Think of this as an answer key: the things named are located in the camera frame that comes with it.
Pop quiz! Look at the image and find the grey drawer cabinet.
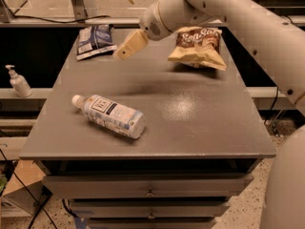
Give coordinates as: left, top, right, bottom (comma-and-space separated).
21, 37, 275, 229

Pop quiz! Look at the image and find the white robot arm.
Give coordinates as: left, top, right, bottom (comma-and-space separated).
114, 0, 305, 229

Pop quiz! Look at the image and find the black cable on floor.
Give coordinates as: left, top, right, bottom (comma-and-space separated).
0, 148, 58, 229

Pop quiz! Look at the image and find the clear plastic tea bottle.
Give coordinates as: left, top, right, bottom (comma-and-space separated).
71, 94, 146, 139

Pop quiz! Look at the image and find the brown and yellow chip bag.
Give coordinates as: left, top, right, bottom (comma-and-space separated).
168, 27, 227, 71

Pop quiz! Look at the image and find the white pump dispenser bottle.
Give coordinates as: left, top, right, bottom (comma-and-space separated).
6, 65, 32, 98

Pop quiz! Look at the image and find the black cable on shelf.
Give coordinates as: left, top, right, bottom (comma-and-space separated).
12, 14, 111, 25

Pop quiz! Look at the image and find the cardboard box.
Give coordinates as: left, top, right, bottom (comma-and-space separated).
1, 160, 45, 218

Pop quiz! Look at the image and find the blue chip bag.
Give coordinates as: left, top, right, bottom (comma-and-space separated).
76, 24, 117, 61

